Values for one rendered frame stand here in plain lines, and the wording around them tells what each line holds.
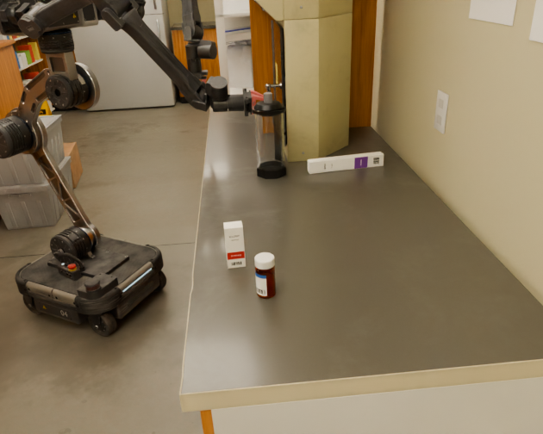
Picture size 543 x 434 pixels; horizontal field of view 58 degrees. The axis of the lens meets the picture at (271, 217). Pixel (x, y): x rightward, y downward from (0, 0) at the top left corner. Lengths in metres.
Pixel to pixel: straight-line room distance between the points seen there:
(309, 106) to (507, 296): 0.92
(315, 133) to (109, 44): 5.19
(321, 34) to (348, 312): 0.98
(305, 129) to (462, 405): 1.07
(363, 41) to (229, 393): 1.56
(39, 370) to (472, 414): 1.94
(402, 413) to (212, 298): 0.43
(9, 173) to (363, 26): 2.54
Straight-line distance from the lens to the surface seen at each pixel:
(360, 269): 1.13
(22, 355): 2.64
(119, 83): 6.78
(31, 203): 3.74
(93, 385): 2.34
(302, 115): 1.71
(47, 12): 1.87
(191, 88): 1.71
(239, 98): 1.71
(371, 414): 0.94
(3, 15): 2.03
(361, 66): 2.10
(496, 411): 1.03
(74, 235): 2.65
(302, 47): 1.66
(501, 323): 1.03
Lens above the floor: 1.55
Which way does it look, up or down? 27 degrees down
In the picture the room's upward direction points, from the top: 3 degrees counter-clockwise
